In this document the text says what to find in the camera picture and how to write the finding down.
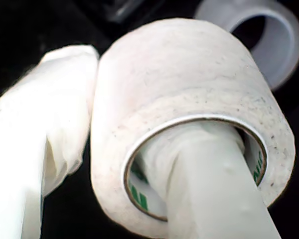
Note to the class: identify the small white tape roll green core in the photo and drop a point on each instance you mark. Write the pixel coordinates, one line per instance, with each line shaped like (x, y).
(177, 87)

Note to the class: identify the large white tape roll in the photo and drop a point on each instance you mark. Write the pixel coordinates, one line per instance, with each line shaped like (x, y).
(287, 49)

